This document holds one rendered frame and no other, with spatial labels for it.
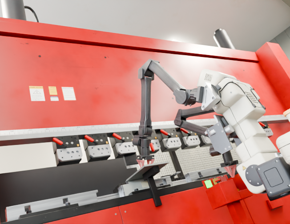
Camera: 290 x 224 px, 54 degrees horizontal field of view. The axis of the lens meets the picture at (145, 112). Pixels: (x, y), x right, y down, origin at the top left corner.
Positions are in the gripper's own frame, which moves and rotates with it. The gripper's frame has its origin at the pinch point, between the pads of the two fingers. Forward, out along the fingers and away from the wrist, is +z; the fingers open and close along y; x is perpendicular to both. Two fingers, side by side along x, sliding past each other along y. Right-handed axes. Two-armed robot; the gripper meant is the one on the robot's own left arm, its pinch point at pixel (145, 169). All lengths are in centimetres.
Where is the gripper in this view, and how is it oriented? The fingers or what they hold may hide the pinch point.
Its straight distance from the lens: 184.8
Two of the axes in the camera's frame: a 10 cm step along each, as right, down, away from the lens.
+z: 0.2, 10.0, 0.1
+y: -8.4, 0.2, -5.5
